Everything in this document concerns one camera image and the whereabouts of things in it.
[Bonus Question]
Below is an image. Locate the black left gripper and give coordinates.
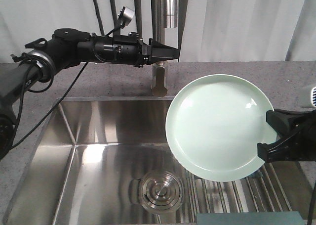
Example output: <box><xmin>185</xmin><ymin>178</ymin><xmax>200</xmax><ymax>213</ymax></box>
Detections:
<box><xmin>92</xmin><ymin>32</ymin><xmax>180</xmax><ymax>67</ymax></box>

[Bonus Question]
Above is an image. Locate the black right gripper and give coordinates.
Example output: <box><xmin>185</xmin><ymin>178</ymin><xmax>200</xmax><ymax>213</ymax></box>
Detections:
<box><xmin>257</xmin><ymin>109</ymin><xmax>316</xmax><ymax>163</ymax></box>

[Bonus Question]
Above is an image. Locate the light green round plate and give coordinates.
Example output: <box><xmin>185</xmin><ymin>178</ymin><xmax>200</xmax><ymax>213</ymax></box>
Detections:
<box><xmin>165</xmin><ymin>74</ymin><xmax>277</xmax><ymax>182</ymax></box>

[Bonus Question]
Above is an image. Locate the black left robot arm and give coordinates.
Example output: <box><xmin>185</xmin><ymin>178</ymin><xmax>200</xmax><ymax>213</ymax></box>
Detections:
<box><xmin>0</xmin><ymin>28</ymin><xmax>180</xmax><ymax>158</ymax></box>

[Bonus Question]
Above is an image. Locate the grey sink drying rack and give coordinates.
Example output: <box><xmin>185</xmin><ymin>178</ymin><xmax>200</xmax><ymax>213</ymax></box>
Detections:
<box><xmin>184</xmin><ymin>160</ymin><xmax>308</xmax><ymax>225</ymax></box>

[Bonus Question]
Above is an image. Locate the chrome kitchen faucet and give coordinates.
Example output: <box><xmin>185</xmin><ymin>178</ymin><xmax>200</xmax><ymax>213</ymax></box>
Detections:
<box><xmin>151</xmin><ymin>0</ymin><xmax>188</xmax><ymax>97</ymax></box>

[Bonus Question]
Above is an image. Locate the white pleated curtain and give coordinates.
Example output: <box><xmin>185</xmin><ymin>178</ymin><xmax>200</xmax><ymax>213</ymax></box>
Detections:
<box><xmin>0</xmin><ymin>0</ymin><xmax>316</xmax><ymax>63</ymax></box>

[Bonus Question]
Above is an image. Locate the stainless steel sink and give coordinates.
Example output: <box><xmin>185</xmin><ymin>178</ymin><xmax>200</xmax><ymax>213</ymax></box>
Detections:
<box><xmin>2</xmin><ymin>96</ymin><xmax>316</xmax><ymax>225</ymax></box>

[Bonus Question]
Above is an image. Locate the round steel sink drain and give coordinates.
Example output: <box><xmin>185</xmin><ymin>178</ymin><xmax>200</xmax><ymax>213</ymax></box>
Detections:
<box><xmin>138</xmin><ymin>170</ymin><xmax>184</xmax><ymax>215</ymax></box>

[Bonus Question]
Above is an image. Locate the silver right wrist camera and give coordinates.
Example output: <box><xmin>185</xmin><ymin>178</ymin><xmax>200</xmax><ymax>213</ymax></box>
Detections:
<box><xmin>299</xmin><ymin>84</ymin><xmax>316</xmax><ymax>108</ymax></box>

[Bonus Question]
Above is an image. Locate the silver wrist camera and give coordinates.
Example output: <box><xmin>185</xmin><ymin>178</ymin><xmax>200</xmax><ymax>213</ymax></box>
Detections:
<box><xmin>299</xmin><ymin>84</ymin><xmax>316</xmax><ymax>108</ymax></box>
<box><xmin>118</xmin><ymin>6</ymin><xmax>135</xmax><ymax>28</ymax></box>

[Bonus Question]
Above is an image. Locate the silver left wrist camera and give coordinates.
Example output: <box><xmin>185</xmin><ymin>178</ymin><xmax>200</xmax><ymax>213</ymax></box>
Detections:
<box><xmin>118</xmin><ymin>6</ymin><xmax>135</xmax><ymax>28</ymax></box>

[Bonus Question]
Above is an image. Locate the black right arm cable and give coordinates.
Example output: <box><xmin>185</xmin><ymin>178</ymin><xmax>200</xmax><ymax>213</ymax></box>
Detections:
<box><xmin>307</xmin><ymin>180</ymin><xmax>316</xmax><ymax>225</ymax></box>

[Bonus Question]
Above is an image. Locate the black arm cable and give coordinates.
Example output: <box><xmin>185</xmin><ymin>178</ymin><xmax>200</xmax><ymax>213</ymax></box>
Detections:
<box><xmin>9</xmin><ymin>33</ymin><xmax>117</xmax><ymax>151</ymax></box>
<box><xmin>307</xmin><ymin>180</ymin><xmax>316</xmax><ymax>225</ymax></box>

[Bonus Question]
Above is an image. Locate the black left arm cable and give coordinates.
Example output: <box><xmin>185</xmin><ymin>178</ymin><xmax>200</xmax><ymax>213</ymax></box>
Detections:
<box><xmin>9</xmin><ymin>33</ymin><xmax>117</xmax><ymax>151</ymax></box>

